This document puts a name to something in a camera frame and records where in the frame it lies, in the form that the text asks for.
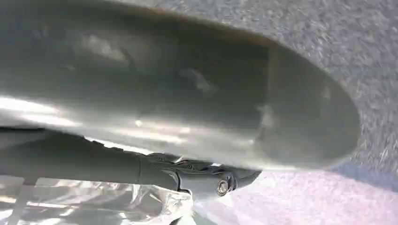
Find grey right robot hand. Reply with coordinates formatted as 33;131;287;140
0;0;362;198

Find clear crinkled plastic wrap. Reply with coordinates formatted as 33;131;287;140
0;175;195;225

